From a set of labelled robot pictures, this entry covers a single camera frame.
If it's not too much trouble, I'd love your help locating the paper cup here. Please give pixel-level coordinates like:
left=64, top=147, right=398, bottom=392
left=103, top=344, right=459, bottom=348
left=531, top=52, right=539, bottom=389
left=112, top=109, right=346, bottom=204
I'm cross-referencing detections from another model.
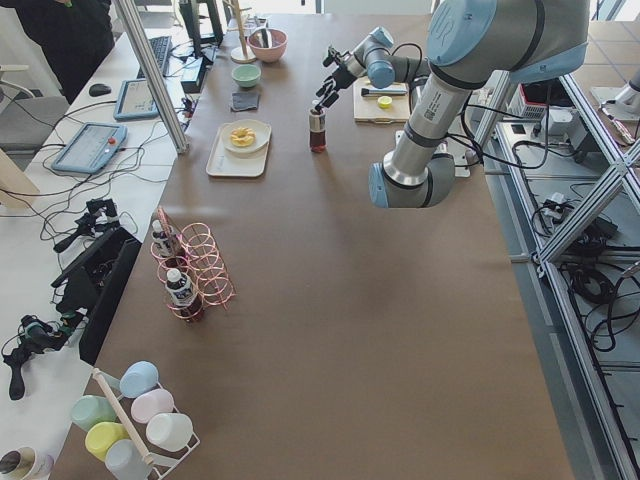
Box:
left=1, top=447, right=54, bottom=480

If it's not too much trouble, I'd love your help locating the white wire cup rack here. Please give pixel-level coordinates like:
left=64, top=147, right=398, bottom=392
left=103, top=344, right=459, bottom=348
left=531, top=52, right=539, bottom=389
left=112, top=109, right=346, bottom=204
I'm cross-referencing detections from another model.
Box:
left=70, top=384, right=200, bottom=479

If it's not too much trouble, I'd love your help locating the beige serving tray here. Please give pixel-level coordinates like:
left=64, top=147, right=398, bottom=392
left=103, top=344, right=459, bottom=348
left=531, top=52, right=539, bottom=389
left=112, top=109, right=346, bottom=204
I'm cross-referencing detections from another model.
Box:
left=205, top=119, right=272, bottom=178

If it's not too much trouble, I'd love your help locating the aluminium frame post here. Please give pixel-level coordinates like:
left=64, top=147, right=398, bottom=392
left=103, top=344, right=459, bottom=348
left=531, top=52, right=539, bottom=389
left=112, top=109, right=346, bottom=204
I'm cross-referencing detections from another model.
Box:
left=114, top=0, right=189, bottom=154

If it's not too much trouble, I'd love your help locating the yellow cup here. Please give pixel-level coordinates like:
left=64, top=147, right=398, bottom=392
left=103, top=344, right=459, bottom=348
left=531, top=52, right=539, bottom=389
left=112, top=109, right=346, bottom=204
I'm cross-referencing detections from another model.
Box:
left=84, top=421, right=129, bottom=461

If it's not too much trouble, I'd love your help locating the steel muddler black tip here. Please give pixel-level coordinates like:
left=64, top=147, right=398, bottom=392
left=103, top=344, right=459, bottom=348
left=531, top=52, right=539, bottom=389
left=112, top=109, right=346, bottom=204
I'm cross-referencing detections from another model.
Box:
left=360, top=87, right=408, bottom=97

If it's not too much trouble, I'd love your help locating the tea bottle in rack rear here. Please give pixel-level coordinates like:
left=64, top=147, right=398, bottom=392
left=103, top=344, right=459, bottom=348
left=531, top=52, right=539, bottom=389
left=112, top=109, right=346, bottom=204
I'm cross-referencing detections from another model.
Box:
left=151, top=220, right=174, bottom=258

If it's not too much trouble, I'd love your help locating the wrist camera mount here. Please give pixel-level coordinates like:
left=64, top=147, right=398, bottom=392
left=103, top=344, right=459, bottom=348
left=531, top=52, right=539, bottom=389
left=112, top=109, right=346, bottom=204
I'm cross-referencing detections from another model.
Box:
left=322, top=45, right=351, bottom=68

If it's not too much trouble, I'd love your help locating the tea bottle white cap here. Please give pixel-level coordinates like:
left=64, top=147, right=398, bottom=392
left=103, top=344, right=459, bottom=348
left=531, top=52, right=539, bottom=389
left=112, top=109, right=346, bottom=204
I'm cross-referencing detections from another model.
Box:
left=309, top=100, right=326, bottom=153

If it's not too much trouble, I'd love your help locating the black equipment box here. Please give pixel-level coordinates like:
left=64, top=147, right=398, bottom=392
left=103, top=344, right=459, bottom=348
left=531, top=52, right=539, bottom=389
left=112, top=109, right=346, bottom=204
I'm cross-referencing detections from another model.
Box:
left=51, top=227, right=141, bottom=365

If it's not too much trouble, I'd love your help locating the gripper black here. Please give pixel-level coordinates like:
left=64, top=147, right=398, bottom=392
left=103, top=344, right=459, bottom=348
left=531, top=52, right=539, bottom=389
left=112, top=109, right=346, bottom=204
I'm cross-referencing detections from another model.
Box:
left=316, top=67, right=357, bottom=109

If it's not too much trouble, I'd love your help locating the half lemon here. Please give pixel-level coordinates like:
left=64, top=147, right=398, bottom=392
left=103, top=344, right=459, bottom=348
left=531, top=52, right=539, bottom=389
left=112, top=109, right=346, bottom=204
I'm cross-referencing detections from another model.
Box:
left=377, top=96, right=393, bottom=109

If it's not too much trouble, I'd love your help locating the blue teach pendant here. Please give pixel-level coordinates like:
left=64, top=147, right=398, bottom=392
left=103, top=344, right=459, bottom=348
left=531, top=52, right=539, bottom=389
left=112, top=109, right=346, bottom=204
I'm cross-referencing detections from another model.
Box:
left=113, top=79, right=159, bottom=121
left=51, top=122, right=128, bottom=174

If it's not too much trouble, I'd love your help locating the blue teach pendant far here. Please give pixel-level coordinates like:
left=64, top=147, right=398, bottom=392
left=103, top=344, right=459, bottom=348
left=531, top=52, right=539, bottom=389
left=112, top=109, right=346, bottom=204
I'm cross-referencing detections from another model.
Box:
left=113, top=79, right=159, bottom=121

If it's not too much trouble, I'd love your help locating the grey cup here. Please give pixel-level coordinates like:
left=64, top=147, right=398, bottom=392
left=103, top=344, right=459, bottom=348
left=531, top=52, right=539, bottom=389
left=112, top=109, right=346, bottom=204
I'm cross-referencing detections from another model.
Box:
left=104, top=439, right=152, bottom=480

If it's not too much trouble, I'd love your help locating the green ceramic bowl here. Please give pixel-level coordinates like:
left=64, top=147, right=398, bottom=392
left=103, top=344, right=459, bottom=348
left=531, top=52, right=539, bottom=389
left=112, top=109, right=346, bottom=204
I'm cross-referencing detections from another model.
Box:
left=231, top=64, right=262, bottom=88

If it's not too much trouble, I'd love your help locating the twisted ring pastry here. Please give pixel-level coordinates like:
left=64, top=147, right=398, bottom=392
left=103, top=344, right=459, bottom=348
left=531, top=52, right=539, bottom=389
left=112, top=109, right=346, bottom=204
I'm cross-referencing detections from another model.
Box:
left=229, top=127, right=256, bottom=148

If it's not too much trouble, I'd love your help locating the white round plate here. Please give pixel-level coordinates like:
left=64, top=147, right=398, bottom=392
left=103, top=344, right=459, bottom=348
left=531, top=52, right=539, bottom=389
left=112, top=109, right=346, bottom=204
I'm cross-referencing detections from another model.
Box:
left=220, top=119, right=271, bottom=154

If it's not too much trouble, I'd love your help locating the tea bottle in rack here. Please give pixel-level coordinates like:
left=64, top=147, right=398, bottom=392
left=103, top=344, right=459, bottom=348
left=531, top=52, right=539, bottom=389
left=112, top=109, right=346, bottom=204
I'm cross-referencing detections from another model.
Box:
left=165, top=268, right=201, bottom=321
left=151, top=220, right=174, bottom=258

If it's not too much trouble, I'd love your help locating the pink cup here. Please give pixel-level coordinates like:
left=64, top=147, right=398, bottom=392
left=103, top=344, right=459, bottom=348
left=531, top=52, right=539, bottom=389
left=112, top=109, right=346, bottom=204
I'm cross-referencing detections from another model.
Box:
left=131, top=388, right=175, bottom=424

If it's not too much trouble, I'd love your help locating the blue cup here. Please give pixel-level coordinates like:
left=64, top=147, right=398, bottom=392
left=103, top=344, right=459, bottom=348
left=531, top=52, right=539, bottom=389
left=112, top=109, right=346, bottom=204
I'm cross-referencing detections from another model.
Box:
left=119, top=361, right=159, bottom=398

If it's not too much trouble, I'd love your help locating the wooden mug tree stand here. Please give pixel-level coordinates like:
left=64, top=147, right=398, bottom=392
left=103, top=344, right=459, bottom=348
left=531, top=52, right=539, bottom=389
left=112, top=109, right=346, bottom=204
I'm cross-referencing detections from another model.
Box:
left=223, top=0, right=256, bottom=64

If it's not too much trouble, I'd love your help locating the black keyboard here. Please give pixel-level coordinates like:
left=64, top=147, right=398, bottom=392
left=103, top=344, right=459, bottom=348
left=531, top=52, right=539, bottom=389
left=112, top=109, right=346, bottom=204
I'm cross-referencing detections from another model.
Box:
left=148, top=36, right=172, bottom=76

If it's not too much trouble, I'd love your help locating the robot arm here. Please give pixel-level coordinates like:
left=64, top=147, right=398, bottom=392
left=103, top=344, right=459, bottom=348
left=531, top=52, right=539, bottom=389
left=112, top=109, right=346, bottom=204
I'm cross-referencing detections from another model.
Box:
left=312, top=1, right=589, bottom=208
left=590, top=71, right=639, bottom=147

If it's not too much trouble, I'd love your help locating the wooden cutting board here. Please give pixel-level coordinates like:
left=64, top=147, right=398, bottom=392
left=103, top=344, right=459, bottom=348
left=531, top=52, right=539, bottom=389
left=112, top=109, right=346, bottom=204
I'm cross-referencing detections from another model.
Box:
left=353, top=77, right=410, bottom=123

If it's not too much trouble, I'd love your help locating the pink bowl with ice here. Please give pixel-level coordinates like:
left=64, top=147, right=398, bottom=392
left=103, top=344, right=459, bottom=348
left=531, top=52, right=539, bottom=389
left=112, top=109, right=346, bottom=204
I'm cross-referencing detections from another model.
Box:
left=247, top=27, right=288, bottom=63

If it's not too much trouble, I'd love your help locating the dark grey cloth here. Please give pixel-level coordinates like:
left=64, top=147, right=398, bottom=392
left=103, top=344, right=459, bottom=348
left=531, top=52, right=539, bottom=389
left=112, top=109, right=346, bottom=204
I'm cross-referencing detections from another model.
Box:
left=230, top=91, right=260, bottom=112

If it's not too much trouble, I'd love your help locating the white cup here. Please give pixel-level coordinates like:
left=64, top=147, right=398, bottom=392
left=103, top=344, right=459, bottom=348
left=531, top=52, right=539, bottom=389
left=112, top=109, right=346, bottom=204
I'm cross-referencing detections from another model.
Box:
left=146, top=413, right=193, bottom=452

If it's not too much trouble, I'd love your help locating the black computer mouse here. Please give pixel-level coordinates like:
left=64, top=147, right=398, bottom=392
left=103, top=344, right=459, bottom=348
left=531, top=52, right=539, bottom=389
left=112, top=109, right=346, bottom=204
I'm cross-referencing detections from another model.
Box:
left=88, top=83, right=112, bottom=97

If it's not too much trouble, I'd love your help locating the metal ice scoop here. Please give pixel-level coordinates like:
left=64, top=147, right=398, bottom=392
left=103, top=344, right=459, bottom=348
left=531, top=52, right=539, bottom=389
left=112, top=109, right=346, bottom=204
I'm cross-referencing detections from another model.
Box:
left=249, top=27, right=273, bottom=49

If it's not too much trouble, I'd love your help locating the green cup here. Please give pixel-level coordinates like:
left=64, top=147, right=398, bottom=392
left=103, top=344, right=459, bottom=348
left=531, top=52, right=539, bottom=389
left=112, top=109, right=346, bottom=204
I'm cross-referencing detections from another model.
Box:
left=70, top=395, right=117, bottom=432

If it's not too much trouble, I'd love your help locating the blue teach pendant near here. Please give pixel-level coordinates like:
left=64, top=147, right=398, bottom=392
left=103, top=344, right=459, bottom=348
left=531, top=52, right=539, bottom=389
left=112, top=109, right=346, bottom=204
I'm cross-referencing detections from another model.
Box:
left=51, top=122, right=128, bottom=174

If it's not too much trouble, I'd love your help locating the copper wire bottle rack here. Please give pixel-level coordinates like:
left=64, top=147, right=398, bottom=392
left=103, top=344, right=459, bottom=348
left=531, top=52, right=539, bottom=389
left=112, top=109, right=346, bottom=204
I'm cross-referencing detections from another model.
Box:
left=150, top=207, right=236, bottom=323

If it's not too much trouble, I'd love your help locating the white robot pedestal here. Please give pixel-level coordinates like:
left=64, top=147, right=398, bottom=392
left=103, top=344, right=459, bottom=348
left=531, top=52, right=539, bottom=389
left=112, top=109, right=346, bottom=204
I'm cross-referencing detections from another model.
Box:
left=394, top=130, right=481, bottom=179

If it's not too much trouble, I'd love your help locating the tea bottle in rack front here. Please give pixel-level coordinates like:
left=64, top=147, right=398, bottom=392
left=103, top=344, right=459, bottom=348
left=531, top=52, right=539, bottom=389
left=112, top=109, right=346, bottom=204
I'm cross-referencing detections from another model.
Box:
left=165, top=268, right=201, bottom=321

